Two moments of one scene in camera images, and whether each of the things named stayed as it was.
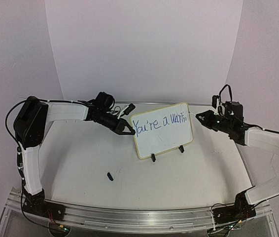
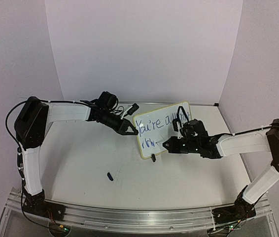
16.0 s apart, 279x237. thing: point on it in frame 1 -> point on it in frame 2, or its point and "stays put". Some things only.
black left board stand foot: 153,157 stays put
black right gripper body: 210,120 -> 174,144
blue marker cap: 110,177 stays put
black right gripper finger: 204,122 -> 173,147
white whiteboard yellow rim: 162,130 stays put
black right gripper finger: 208,115 -> 173,142
